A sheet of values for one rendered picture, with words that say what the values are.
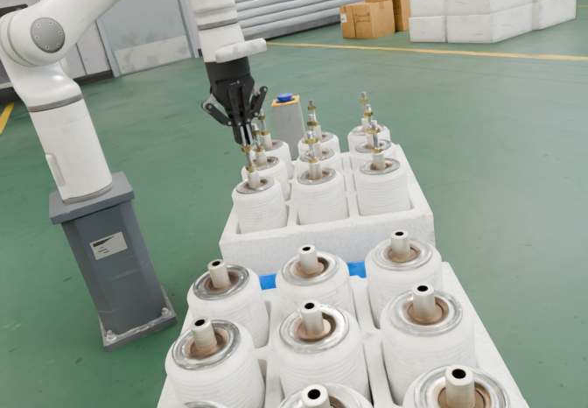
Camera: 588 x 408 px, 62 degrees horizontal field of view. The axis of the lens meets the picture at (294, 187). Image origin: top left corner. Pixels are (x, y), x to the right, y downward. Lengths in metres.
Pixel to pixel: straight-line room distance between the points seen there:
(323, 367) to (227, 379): 0.10
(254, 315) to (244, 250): 0.28
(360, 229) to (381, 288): 0.27
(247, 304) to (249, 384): 0.11
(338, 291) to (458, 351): 0.16
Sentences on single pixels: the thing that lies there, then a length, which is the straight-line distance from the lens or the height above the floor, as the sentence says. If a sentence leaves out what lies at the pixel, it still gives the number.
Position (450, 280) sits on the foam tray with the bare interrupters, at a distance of 0.71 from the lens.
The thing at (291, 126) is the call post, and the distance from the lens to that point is 1.27.
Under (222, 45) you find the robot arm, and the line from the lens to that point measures 0.83.
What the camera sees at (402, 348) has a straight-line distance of 0.52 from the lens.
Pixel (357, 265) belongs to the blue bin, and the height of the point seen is 0.11.
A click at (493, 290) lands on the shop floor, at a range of 1.00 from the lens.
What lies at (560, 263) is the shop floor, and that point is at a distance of 1.09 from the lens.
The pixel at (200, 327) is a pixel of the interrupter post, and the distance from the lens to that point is 0.54.
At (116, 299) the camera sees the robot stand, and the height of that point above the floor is 0.10.
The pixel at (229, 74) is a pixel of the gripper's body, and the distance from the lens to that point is 0.84.
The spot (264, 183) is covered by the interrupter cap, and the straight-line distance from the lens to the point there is 0.93.
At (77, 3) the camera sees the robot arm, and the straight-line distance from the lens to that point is 0.94.
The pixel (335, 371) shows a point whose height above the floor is 0.23.
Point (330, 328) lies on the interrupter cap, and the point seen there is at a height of 0.25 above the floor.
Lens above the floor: 0.59
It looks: 22 degrees down
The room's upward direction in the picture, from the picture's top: 11 degrees counter-clockwise
